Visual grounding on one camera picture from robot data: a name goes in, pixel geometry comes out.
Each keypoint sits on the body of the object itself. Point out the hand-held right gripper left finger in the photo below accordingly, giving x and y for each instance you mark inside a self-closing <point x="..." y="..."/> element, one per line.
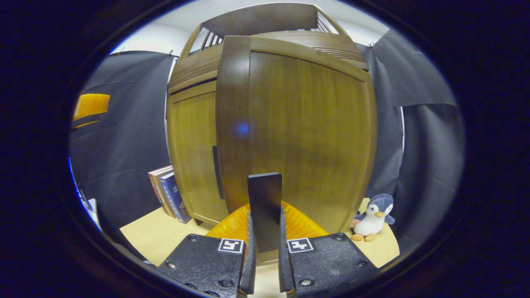
<point x="207" y="265"/>

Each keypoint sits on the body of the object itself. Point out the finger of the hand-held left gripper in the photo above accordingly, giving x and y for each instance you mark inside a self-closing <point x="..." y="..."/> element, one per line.
<point x="91" y="105"/>

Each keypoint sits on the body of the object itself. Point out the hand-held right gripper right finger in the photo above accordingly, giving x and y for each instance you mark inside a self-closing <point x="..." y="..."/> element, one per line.
<point x="327" y="260"/>

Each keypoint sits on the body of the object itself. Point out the wooden shoe cabinet door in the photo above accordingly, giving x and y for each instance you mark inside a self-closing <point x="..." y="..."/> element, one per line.
<point x="192" y="153"/>
<point x="306" y="136"/>

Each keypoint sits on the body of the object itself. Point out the wooden double-door shoe cabinet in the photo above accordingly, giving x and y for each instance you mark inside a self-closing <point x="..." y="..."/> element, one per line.
<point x="265" y="18"/>

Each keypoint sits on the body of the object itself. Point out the black backdrop cloth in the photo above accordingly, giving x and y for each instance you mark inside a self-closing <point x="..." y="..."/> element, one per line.
<point x="124" y="124"/>

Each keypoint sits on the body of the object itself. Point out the penguin plush toy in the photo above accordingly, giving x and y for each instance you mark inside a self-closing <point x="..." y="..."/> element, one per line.
<point x="372" y="219"/>

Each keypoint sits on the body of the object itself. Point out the blue hardcover book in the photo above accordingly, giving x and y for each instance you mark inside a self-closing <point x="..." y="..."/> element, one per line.
<point x="174" y="198"/>

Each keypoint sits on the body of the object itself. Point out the brown hardcover book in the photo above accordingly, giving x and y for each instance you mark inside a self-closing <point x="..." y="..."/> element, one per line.
<point x="158" y="184"/>

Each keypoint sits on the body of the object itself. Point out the red hardcover book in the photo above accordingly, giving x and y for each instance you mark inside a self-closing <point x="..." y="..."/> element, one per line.
<point x="151" y="180"/>

